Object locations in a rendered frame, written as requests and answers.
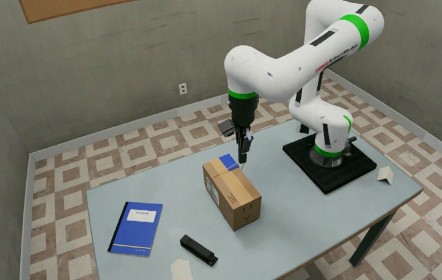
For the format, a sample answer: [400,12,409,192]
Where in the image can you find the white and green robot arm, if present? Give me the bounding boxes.
[224,0,384,169]

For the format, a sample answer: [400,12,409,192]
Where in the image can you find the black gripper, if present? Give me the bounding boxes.
[231,110,255,164]

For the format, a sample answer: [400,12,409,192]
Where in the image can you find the blue notebook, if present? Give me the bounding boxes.
[107,202,163,257]

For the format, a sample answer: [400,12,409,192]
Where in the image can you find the blue flat panel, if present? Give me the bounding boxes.
[219,153,239,171]

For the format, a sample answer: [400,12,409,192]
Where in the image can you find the black stapler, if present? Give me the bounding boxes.
[180,234,218,267]

